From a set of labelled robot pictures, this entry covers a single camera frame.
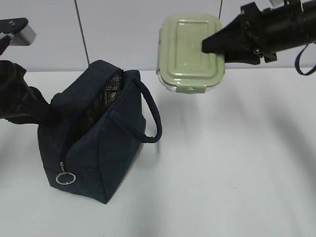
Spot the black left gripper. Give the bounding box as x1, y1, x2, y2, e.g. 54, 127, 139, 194
0, 60, 61, 126

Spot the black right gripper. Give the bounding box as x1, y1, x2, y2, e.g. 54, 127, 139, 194
202, 2, 277, 65

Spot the dark blue lunch bag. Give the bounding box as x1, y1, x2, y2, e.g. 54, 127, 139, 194
38, 60, 162, 203

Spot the silver zipper pull ring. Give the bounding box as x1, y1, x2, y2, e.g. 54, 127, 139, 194
55, 161, 76, 185

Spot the green lid glass container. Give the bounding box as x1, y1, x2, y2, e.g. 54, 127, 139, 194
156, 13, 225, 94

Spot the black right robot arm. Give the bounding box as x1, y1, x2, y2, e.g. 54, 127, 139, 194
202, 0, 316, 65

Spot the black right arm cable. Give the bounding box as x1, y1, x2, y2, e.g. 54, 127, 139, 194
295, 41, 316, 76

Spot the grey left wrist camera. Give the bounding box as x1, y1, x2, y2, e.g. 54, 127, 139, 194
0, 17, 37, 55

